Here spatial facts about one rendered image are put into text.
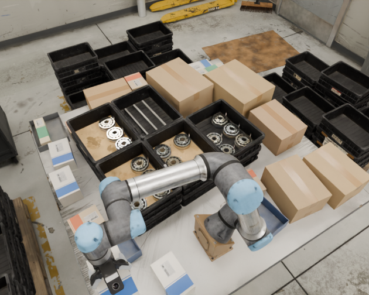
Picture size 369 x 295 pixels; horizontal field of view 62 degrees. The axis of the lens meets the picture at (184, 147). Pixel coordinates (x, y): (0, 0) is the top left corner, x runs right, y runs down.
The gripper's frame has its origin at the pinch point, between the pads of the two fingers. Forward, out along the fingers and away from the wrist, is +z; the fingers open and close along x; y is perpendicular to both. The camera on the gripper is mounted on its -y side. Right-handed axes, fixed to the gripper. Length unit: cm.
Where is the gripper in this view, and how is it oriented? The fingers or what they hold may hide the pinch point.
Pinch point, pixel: (113, 279)
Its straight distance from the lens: 121.7
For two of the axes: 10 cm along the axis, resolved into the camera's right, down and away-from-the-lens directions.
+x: -8.6, 4.0, -3.2
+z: 0.0, 6.3, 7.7
